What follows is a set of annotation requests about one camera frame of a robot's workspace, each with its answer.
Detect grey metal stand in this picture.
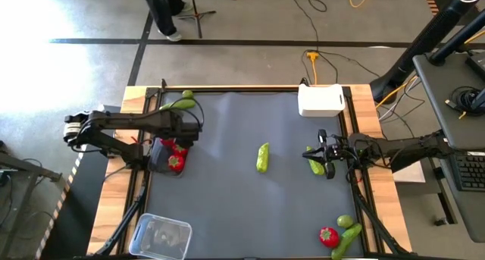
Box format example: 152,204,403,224
0,140,64,260

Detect white paper sheet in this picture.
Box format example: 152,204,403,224
392,161,427,184

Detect black tower fan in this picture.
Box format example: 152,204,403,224
369,0,485,105

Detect thin yellow floor cable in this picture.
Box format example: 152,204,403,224
374,74,420,110

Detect green toy cucumber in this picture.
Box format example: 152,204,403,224
330,222,364,260
158,98,197,111
306,146,326,177
256,142,271,174

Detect black tripod stand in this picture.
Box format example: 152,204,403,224
177,0,217,39

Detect white plastic basket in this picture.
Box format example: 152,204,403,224
297,83,346,118

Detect black aluminium table frame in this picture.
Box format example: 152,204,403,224
90,77,412,260

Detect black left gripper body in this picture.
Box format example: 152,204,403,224
172,119,201,147

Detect black floor mat striped edge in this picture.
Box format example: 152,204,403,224
36,104,132,260

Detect person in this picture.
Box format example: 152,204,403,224
142,0,194,42

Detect black power cable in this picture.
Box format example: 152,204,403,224
301,49,382,85

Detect looped black floor cable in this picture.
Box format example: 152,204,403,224
307,0,331,13

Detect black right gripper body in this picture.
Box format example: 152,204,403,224
317,129,352,180

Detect clear plastic bin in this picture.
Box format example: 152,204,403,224
127,212,193,260

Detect coiled black cable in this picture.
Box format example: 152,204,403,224
445,85,485,121

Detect yellow plug with cable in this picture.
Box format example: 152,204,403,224
305,51,321,86

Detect long black floor cable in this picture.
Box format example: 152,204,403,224
279,0,320,52

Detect black keyboard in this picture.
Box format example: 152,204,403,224
450,152,485,193

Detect dark grey desk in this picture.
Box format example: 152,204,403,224
411,51,485,152

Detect grey table mat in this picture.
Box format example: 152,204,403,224
145,91,365,259

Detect dark grey keyboard tray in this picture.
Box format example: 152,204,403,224
435,148,485,244

